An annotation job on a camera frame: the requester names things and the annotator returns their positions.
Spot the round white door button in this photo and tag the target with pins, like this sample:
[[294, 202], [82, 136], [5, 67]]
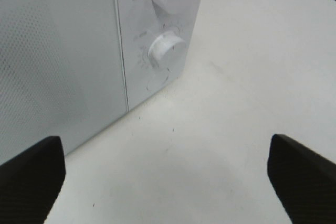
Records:
[[158, 80]]

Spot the white microwave oven body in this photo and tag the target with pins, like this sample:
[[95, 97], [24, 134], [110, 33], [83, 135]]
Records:
[[140, 22]]

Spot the white microwave door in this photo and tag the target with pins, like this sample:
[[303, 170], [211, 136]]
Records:
[[61, 72]]

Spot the white timer knob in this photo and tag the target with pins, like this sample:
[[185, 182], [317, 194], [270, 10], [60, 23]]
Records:
[[166, 50]]

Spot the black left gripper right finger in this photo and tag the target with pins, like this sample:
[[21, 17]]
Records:
[[303, 180]]

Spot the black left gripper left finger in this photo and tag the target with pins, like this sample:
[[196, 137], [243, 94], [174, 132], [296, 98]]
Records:
[[31, 182]]

